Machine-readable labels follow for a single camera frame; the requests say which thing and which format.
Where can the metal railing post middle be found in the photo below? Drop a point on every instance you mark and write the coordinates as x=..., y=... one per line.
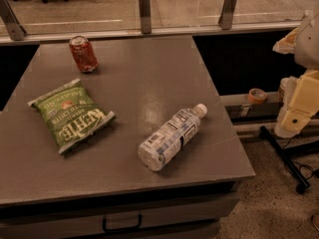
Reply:
x=145, y=16

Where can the black drawer handle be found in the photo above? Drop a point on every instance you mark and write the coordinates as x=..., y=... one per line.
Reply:
x=120, y=223

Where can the clear plastic water bottle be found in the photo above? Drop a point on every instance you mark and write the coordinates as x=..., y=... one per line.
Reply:
x=162, y=146

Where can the metal railing post left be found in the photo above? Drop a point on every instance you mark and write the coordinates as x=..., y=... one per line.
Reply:
x=14, y=28

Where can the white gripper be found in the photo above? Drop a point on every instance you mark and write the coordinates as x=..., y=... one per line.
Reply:
x=309, y=44

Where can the orange tape roll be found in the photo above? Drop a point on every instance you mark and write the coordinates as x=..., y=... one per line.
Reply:
x=257, y=96

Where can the green kettle chips bag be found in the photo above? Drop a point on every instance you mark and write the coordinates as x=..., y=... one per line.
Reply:
x=70, y=115

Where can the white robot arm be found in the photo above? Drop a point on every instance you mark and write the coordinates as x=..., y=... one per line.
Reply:
x=306, y=53

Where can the grey cabinet drawer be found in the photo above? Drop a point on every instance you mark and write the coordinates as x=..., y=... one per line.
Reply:
x=185, y=218

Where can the metal railing post right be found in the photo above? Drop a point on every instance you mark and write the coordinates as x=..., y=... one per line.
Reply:
x=227, y=12

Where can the metal railing post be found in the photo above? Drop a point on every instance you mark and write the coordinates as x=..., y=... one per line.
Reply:
x=14, y=28
x=145, y=16
x=227, y=12

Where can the red coke can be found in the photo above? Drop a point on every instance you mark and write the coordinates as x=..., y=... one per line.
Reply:
x=83, y=54

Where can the black stand leg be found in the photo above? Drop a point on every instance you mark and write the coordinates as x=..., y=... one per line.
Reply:
x=286, y=154

